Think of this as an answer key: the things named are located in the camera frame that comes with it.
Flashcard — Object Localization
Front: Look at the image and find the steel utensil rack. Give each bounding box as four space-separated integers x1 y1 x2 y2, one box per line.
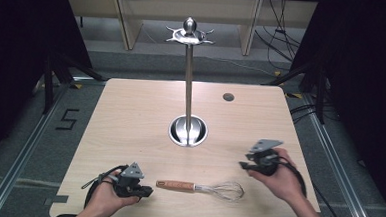
159 15 217 149

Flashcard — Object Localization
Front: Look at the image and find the black curtain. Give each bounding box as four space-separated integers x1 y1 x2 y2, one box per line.
0 0 98 179
280 0 386 217

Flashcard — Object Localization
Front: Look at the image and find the light wooden shelf unit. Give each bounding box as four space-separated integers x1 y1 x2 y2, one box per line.
61 0 319 61

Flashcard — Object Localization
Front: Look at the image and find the metal floor rail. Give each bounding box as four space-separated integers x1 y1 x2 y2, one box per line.
294 93 385 217
0 77 71 217

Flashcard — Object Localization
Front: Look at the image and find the bundle of black floor cables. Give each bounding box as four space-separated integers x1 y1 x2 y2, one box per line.
251 0 305 74

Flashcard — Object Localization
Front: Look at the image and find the wooden handle wire whisk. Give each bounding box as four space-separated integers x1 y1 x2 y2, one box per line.
154 177 246 203

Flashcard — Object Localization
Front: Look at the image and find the person's left hand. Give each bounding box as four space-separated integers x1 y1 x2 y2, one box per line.
87 168 143 217

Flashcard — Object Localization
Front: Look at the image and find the black tripod stand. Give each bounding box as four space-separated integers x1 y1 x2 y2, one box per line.
261 51 330 125
39 47 110 119

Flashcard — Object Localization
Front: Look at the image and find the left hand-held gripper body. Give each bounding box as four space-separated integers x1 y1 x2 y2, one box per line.
113 161 146 199

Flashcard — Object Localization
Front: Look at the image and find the person's right hand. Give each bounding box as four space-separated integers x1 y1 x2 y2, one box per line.
245 145 309 205

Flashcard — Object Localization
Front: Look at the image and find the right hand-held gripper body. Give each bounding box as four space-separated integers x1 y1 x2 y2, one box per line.
244 137 284 177

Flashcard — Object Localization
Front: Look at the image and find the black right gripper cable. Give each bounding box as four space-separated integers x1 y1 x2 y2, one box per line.
273 155 355 217

